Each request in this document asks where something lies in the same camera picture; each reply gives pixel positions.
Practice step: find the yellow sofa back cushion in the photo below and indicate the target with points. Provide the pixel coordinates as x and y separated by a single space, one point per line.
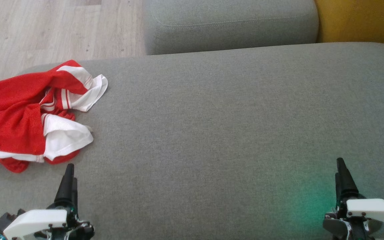
362 20

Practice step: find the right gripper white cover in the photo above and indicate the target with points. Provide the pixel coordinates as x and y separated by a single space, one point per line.
372 210

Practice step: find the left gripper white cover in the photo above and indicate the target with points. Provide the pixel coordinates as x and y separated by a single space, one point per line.
35 220

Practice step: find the red shirt with white sleeves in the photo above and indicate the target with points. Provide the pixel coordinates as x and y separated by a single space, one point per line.
67 138

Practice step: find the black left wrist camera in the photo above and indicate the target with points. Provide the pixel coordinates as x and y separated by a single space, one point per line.
5 221

